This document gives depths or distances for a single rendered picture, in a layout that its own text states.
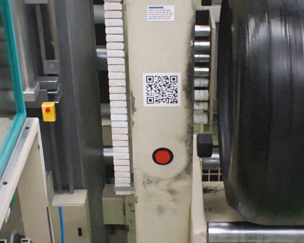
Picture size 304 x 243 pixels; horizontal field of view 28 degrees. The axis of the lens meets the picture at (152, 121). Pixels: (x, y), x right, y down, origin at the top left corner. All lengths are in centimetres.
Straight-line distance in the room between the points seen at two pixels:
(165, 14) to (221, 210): 61
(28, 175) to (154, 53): 33
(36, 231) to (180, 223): 38
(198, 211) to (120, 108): 28
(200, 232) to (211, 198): 34
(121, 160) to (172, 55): 27
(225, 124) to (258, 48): 47
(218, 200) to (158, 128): 40
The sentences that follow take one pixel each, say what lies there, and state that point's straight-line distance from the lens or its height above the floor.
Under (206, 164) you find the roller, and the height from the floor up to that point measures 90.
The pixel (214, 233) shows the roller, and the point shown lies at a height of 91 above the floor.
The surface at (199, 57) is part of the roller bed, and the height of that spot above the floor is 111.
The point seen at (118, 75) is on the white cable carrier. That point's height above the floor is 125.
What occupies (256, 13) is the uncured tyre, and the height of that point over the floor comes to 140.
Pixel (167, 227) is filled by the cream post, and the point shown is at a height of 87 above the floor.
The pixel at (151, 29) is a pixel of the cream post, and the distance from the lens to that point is 116.
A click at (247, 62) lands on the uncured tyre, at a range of 106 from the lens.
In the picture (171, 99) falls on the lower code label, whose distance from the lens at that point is 122.
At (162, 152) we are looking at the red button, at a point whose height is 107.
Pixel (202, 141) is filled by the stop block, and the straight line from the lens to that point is 147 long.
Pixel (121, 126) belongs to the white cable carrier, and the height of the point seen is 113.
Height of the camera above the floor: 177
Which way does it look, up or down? 30 degrees down
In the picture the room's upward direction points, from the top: 1 degrees counter-clockwise
